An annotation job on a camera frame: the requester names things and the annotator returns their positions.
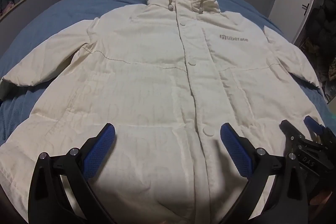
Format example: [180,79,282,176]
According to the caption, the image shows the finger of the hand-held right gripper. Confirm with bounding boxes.
[304,115,336,141]
[280,120,306,151]

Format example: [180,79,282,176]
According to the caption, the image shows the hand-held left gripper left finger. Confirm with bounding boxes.
[28,122,117,224]

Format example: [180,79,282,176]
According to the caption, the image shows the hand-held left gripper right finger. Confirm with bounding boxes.
[220,122,314,224]

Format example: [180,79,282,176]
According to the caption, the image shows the cream hooded jacket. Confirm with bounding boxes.
[0,0,324,224]

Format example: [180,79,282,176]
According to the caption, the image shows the dark clutter pile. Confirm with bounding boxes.
[294,0,336,105]

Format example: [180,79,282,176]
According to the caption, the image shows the blue fleece blanket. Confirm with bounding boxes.
[0,0,336,151]

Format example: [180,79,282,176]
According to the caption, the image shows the wooden shelf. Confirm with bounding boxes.
[0,0,27,22]

